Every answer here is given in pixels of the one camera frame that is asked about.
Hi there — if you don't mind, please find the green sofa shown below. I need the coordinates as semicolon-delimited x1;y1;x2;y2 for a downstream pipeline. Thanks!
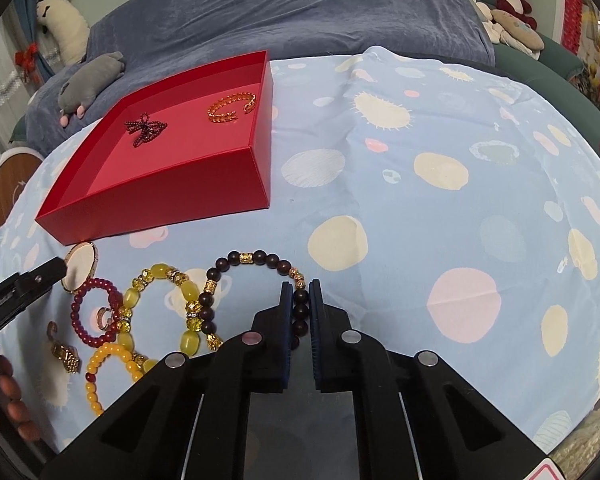
420;0;600;136

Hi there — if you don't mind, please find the beige round plush cushion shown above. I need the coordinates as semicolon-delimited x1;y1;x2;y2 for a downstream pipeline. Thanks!
489;8;546;52

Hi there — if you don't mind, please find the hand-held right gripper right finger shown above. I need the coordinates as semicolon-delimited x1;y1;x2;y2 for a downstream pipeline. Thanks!
308;279;553;480

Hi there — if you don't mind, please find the red wall hanging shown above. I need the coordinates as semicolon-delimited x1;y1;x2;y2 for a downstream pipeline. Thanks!
560;0;600;126

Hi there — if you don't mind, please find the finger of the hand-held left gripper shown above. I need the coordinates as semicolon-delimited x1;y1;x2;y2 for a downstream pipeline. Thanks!
0;257;67;356

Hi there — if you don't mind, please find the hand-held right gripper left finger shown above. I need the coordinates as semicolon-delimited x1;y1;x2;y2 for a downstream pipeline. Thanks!
40;281;293;480

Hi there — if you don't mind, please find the blue-grey blanket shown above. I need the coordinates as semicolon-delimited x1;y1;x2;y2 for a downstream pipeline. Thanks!
25;0;496;156

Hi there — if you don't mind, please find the yellow stone bead bracelet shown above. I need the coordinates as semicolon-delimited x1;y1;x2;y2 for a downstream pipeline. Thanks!
120;261;216;376

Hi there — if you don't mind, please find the amber bead bracelet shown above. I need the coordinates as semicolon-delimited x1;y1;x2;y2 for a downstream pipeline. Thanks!
207;92;257;124

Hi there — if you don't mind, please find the dark red bead necklace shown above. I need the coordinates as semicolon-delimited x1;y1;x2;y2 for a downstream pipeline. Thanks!
124;114;170;149

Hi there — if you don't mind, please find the white alpaca plush toy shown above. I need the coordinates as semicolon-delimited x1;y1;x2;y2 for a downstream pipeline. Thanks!
35;0;91;66

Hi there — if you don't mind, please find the red cardboard box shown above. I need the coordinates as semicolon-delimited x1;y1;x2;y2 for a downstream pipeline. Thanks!
34;50;274;243

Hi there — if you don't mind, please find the dark wooden bead bracelet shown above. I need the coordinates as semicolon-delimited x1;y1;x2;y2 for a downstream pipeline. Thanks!
205;250;308;352

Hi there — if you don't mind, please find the grey plush toy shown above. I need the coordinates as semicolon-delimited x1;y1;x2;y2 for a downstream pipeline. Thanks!
57;51;127;128

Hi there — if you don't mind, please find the red bead bracelet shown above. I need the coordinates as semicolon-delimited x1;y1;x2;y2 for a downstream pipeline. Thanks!
70;277;126;348

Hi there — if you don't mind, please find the orange bead bracelet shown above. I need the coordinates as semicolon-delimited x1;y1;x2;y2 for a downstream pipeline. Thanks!
84;342;148;416

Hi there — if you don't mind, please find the red bow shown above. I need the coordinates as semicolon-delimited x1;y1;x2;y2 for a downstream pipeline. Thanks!
14;42;43;72

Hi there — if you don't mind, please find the brown bead bracelet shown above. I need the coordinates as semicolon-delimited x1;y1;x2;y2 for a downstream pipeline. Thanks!
0;352;40;443

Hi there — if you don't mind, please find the gold link watch band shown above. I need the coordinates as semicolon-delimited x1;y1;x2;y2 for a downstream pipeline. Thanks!
46;321;81;375

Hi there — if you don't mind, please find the silver tinsel garland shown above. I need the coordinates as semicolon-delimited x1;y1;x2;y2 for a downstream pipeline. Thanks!
0;67;31;121

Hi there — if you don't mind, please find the small white plush toy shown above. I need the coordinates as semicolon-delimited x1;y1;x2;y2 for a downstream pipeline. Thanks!
472;0;506;43

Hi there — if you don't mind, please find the thin gold bangle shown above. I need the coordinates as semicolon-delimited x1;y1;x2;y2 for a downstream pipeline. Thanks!
61;241;99;294

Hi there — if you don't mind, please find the white sheer curtain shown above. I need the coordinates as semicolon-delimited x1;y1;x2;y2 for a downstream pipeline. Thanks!
0;0;38;123

